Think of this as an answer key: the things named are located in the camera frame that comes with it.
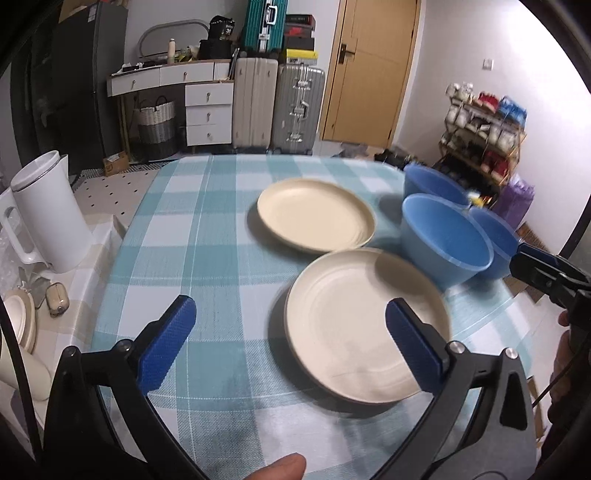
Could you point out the teal suitcase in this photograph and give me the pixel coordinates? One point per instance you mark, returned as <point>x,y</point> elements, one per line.
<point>263,25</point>

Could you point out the stack of shoe boxes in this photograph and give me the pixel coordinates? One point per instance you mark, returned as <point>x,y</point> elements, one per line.
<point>300,39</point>

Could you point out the white bottle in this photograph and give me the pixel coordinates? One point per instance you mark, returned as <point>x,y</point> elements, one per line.
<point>171,50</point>

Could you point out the white trash bin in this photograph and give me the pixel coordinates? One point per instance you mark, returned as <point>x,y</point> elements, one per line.
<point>478,201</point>

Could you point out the arched white frame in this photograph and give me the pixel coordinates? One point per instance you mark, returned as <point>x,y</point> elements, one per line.
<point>152,30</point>

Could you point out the wooden door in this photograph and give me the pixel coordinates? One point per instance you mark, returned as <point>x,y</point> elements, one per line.
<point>369,69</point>

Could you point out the white electric kettle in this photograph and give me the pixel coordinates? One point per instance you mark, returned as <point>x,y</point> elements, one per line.
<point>51,221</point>

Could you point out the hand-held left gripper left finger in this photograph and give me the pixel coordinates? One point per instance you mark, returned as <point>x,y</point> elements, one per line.
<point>168,339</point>

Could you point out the blue bowl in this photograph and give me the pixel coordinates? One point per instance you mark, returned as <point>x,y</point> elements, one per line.
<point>429,184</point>
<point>443,240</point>
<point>501,240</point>

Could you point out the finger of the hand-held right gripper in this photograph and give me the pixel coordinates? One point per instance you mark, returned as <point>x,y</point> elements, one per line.
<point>542,272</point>

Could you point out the person's right hand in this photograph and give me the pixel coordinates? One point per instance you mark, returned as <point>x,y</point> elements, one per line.
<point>561,369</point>

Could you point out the white light switch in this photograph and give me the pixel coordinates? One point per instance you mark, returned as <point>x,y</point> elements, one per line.
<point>487,64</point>

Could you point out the purple bag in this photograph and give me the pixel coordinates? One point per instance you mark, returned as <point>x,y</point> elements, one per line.
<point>515,203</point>

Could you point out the beige suitcase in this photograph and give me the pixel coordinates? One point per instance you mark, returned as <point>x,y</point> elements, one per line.
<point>254,101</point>

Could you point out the silver suitcase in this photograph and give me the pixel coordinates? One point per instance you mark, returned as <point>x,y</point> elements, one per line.
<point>298,106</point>

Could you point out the black bag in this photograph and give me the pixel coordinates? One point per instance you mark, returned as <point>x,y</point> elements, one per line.
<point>219,39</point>

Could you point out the person's left hand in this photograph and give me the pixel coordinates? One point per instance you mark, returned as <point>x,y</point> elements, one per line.
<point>277,468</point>

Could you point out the grey woven basket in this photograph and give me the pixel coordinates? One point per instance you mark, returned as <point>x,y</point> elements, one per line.
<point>157,127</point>

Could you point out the white dressing table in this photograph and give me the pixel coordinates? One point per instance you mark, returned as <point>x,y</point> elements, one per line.
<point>207,97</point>

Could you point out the small cardboard box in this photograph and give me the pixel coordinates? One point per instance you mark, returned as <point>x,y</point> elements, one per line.
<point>115,164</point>

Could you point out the white round lid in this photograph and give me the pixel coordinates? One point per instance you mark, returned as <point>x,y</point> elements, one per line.
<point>21,318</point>

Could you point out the wooden shoe rack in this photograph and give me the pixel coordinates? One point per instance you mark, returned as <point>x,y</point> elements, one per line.
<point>485,134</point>

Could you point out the white dotted floor mat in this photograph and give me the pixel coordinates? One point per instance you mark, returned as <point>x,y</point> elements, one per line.
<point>115,189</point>

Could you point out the black refrigerator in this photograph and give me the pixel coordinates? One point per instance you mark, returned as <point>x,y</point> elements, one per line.
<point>78,92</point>

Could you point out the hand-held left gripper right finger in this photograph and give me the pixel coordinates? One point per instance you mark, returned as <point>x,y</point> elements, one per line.
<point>411,341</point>

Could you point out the teal checked tablecloth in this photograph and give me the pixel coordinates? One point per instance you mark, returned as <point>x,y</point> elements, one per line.
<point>207,230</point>

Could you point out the small beige oval gadget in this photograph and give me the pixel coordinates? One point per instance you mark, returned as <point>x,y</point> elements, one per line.
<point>57,299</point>

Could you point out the cream cup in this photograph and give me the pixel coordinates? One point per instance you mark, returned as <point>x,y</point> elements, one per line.
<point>27,374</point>

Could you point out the cream round plate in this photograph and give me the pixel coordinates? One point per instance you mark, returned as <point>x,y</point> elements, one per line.
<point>314,214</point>
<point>346,323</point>

